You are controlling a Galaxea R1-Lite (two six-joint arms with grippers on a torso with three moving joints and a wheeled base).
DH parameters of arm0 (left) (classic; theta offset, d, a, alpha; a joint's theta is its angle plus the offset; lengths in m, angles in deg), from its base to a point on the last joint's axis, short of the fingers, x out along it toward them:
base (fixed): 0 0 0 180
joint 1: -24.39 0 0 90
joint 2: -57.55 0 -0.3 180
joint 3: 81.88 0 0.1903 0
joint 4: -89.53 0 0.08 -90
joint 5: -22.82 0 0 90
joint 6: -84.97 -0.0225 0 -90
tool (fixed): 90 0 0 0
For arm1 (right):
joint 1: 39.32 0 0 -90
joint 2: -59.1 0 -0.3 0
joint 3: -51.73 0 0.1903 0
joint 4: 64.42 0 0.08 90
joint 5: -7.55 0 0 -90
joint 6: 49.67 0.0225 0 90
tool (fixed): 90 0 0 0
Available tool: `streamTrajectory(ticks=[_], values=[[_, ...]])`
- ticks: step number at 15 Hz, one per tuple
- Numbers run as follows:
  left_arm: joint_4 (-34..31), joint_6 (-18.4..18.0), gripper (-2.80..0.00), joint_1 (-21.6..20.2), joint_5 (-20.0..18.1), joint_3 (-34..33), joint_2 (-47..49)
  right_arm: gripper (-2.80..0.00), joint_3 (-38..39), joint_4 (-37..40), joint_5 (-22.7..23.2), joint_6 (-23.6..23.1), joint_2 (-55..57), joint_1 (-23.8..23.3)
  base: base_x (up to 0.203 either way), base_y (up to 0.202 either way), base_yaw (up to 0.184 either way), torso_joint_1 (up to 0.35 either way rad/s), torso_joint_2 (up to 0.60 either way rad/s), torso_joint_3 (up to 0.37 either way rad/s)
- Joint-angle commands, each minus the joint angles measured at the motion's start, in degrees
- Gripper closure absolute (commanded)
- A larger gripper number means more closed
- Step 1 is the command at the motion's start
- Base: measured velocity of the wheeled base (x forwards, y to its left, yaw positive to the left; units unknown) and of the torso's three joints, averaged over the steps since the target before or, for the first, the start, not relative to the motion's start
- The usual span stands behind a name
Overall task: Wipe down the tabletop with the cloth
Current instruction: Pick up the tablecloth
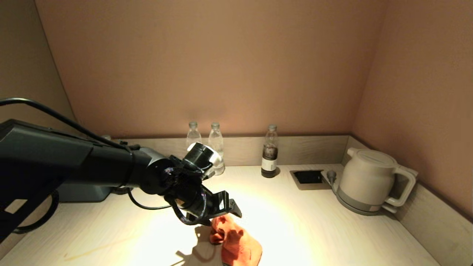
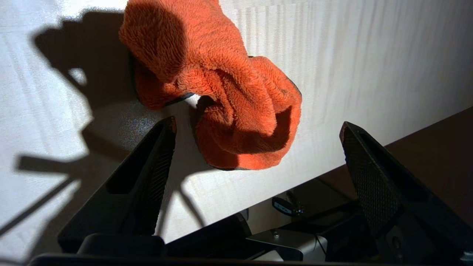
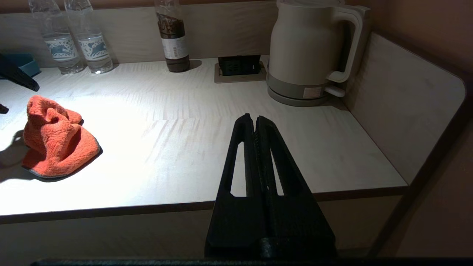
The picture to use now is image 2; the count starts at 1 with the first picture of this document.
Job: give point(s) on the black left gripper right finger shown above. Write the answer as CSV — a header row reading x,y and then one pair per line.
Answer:
x,y
391,199

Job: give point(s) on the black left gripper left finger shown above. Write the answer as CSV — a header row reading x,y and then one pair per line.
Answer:
x,y
125,207

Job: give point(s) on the orange microfibre cloth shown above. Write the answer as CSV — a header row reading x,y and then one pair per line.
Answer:
x,y
221,92

